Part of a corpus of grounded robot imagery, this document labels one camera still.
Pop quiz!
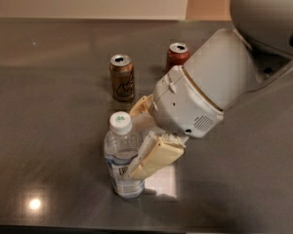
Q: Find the gold LaCroix soda can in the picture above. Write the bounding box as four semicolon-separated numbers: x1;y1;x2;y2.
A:
109;54;135;101

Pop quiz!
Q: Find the clear blue-labelled plastic water bottle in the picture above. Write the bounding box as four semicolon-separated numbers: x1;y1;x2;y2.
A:
104;111;145;199

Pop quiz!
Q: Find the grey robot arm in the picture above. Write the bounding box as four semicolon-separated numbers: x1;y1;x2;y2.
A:
125;0;293;180

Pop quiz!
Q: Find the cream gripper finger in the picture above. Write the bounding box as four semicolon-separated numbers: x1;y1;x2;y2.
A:
129;95;156;131
125;131;188;180

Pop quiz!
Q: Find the red Coca-Cola can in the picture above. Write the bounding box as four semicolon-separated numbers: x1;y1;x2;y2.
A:
165;42;190;73

